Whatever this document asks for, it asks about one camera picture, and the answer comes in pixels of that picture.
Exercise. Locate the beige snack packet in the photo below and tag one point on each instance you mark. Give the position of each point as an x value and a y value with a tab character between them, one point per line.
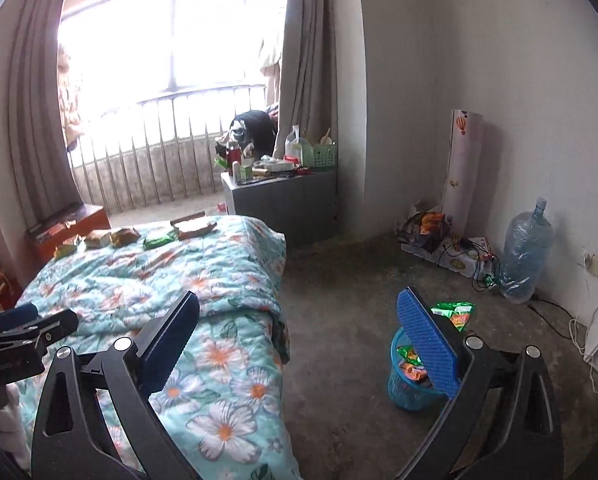
96	238

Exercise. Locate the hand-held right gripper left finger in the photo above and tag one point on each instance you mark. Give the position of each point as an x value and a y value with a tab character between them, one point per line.
171	340

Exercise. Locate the hanging beige garment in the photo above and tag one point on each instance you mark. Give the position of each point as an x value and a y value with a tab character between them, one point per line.
71	100

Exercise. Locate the person's left hand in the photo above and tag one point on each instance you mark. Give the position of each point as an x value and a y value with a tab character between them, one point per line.
9	420

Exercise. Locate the brown flat snack packet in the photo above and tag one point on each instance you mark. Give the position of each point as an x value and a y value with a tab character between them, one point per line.
194	227

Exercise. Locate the black bag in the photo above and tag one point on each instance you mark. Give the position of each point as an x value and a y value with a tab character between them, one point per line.
254	130

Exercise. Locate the green plastic storage basket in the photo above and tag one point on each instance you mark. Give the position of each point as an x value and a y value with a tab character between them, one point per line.
319	156

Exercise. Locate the yellow green snack packet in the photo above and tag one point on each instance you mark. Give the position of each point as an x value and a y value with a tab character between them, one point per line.
69	247

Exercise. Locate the red thermos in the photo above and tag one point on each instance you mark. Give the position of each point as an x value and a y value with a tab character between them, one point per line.
233	152

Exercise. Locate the green chip bag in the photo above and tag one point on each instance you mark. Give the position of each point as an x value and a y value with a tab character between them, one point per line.
454	315

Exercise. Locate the orange snack packet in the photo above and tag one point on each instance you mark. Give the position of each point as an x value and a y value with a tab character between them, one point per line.
414	371

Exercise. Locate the large clear water jug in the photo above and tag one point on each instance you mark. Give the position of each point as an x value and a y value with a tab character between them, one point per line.
526	255

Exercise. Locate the wall socket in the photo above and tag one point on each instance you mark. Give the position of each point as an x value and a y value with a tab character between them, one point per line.
593	263

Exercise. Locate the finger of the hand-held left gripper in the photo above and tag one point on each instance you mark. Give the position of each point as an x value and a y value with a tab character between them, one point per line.
19	315
54	327

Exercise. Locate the orange brown box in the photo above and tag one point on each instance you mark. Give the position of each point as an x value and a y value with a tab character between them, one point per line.
64	232

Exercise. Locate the white small bottle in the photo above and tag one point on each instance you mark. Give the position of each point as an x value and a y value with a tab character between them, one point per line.
236	170

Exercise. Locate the yellow brown snack packet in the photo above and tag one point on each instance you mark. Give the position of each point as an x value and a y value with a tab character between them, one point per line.
125	236

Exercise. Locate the dark snack bag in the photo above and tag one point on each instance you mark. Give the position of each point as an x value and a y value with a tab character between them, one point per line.
424	232

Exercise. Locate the metal window railing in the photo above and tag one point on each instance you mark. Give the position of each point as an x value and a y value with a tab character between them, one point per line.
169	155

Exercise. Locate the patterned paper roll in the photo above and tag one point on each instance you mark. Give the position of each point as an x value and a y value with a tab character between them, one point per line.
461	170

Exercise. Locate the blue plastic basket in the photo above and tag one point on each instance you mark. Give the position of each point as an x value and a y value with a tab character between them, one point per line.
409	395

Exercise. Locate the grey curtain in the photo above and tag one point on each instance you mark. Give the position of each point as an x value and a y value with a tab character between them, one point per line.
29	110
314	60

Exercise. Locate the white plastic jug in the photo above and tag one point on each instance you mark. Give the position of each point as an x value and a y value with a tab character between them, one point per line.
292	147

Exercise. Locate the floral blanket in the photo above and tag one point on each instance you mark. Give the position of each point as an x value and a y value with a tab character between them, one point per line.
219	400

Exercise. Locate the white flat box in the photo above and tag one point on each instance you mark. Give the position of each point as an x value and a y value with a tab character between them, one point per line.
459	262

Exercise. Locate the grey cabinet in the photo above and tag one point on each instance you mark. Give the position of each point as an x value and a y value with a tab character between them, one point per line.
284	205

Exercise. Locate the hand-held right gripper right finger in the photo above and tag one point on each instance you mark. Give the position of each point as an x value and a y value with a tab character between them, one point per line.
429	340

